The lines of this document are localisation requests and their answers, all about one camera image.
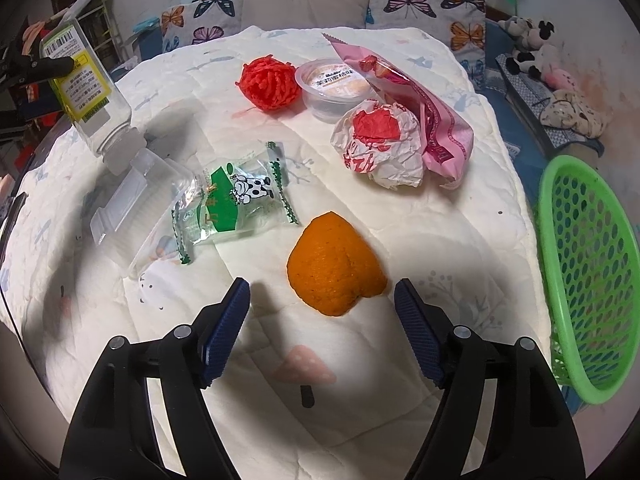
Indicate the white printed quilted blanket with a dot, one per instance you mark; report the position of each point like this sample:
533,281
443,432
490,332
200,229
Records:
280,180

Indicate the red yarn ball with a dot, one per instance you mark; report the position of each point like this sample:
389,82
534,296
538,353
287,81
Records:
267,82

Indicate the black white plush cow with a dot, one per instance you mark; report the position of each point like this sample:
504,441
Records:
530,45

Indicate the small clear pudding cup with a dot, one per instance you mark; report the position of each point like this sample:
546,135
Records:
330,90

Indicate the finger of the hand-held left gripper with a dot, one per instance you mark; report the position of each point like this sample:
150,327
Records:
50,67

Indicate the green cow print wrapper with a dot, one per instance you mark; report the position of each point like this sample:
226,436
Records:
230,200

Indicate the grey cushion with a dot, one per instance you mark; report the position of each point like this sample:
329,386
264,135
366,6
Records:
305,5

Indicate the clear bottle with yellow label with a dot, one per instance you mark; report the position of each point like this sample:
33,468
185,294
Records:
85,90

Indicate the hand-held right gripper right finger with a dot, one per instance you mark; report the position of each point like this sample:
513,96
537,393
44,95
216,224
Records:
417,330

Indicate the beige patterned cloth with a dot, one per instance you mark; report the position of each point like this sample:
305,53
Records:
575,112

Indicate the metal shelf rack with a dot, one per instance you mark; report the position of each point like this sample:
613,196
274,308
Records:
97,20

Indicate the red white paper wrapper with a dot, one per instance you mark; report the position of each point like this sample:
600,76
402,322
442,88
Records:
380,145

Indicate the green plastic basket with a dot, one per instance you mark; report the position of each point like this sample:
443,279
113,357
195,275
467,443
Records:
590,270

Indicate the small butterfly print cushion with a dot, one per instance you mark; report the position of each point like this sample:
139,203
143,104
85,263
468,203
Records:
200,20

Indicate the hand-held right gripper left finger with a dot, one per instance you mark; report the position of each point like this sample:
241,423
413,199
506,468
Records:
225,335

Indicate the teal packet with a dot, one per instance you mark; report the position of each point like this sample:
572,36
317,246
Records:
145,26

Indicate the pink snack bag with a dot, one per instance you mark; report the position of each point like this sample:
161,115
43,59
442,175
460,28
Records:
442,130

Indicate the orange peel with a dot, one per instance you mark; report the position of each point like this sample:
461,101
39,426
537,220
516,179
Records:
332,267

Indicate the blue sofa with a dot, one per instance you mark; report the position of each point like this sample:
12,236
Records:
520,105

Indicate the pink plush toy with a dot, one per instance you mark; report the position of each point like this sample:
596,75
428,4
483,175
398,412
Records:
560,79

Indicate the large butterfly print cushion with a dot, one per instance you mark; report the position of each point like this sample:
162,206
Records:
430,15

